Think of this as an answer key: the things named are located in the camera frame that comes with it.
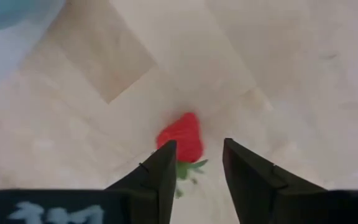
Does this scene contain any clear plastic tupperware container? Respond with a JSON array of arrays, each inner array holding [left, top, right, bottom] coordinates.
[[0, 0, 67, 91]]

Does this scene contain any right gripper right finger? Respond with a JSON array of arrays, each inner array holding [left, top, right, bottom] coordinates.
[[222, 138, 328, 224]]

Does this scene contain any red toy strawberry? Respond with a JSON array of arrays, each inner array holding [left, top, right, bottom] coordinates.
[[155, 111, 209, 200]]

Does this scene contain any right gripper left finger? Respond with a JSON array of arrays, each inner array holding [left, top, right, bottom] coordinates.
[[104, 139, 178, 224]]

